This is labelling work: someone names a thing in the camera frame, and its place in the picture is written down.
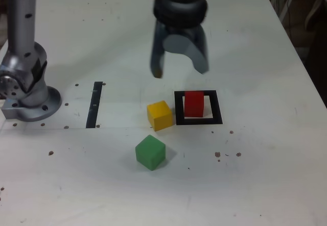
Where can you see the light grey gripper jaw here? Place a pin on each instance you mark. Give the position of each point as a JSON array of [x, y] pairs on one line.
[[200, 57]]

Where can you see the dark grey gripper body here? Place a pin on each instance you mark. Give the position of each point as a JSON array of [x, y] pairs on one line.
[[181, 31]]

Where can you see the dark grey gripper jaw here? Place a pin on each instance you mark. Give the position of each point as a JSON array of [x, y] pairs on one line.
[[157, 57]]

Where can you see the red cube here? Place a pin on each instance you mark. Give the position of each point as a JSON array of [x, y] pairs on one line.
[[194, 106]]

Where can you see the yellow cube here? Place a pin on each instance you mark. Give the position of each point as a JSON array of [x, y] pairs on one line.
[[159, 116]]

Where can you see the green cube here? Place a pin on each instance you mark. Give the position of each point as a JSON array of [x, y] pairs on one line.
[[150, 153]]

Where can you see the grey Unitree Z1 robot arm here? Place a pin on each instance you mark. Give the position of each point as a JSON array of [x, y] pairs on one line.
[[20, 32]]

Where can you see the black tape square outline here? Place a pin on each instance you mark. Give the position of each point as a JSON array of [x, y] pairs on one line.
[[178, 120]]

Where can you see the black tape strip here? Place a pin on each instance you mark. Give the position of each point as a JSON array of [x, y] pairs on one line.
[[93, 108]]

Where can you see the pale curved furniture part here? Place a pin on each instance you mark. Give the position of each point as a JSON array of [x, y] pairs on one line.
[[313, 14]]

